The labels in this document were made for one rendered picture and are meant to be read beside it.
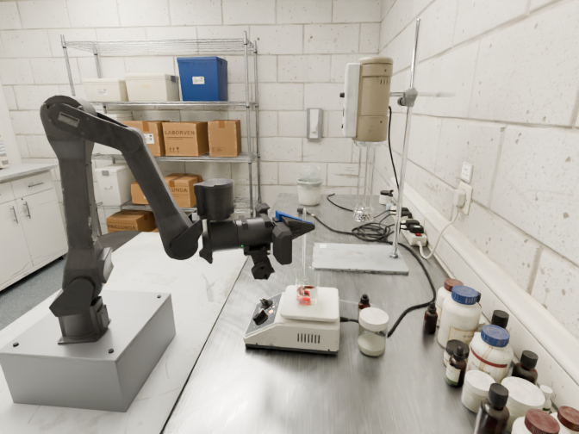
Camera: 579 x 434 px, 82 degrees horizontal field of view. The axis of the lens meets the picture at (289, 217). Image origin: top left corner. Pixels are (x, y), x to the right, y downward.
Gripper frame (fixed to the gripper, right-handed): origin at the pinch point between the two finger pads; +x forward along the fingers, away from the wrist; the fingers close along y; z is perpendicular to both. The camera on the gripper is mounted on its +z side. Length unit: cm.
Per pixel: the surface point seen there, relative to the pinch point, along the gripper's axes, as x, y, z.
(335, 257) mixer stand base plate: 25.0, -33.9, 25.1
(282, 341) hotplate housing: -4.2, 3.4, 23.3
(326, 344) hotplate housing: 4.0, 7.1, 23.2
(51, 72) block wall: -129, -319, -50
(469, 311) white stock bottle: 31.3, 14.6, 15.8
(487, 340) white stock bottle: 27.2, 22.7, 15.5
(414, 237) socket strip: 57, -36, 22
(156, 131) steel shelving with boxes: -41, -240, -2
